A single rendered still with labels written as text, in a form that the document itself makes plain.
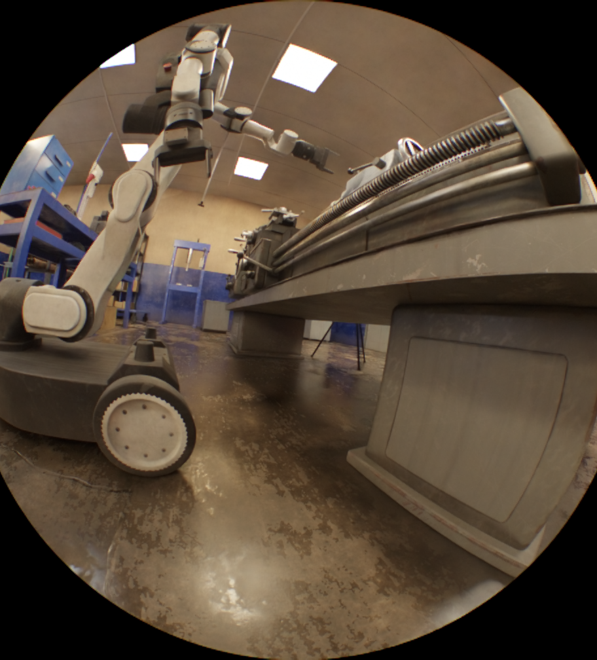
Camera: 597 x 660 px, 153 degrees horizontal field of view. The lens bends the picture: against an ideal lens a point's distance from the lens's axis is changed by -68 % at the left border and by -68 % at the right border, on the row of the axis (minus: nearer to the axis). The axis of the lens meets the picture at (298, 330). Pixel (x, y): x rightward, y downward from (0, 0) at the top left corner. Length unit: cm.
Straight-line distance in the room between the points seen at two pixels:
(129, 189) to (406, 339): 73
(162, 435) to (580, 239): 62
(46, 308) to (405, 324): 82
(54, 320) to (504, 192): 98
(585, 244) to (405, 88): 331
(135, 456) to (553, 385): 67
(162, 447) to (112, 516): 17
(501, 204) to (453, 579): 62
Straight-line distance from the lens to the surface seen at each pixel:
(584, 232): 27
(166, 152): 51
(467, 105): 374
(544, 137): 42
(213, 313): 408
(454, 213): 54
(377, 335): 512
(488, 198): 52
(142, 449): 46
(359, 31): 316
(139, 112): 90
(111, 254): 64
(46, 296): 65
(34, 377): 54
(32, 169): 173
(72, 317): 61
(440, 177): 50
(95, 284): 64
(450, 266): 29
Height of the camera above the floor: 32
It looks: 1 degrees down
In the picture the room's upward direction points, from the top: 8 degrees clockwise
